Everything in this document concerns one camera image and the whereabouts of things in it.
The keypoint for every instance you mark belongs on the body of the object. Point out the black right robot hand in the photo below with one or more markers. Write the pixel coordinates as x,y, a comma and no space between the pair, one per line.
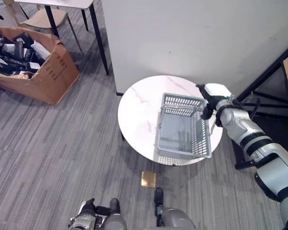
216,89

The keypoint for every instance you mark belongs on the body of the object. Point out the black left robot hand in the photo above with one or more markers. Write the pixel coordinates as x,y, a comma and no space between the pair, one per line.
87,206

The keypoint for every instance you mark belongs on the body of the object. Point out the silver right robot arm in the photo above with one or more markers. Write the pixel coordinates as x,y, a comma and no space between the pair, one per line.
266,153

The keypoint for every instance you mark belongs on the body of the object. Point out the grey plastic shopping basket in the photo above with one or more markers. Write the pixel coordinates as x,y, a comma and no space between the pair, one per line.
182,129

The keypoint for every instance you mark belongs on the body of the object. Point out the brass floor outlet cover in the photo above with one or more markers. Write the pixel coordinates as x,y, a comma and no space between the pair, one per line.
148,179

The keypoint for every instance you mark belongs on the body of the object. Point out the round white marble table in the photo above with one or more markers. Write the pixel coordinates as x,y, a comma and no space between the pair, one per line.
139,112

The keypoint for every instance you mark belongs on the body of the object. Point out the silver right robot leg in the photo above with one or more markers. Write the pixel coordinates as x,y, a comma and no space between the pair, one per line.
175,219

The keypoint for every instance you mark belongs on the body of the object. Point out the large brown cardboard box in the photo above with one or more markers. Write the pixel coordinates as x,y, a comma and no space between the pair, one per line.
55,79

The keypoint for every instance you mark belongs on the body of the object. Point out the white table with black legs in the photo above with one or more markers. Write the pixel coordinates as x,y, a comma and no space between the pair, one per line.
96,26

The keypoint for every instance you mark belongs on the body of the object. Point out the grey plastic package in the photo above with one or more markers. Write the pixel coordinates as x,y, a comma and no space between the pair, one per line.
41,50

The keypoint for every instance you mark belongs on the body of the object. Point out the black plastic package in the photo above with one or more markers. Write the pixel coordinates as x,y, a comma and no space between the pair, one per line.
18,49

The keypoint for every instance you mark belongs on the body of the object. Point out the tan wooden chair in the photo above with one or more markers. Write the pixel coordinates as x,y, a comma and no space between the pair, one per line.
48,18

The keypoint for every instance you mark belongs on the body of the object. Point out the white moulded chair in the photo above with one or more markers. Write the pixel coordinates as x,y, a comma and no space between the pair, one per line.
0,14

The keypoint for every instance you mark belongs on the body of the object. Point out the black metal shelf frame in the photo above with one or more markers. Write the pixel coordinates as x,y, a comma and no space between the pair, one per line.
266,79

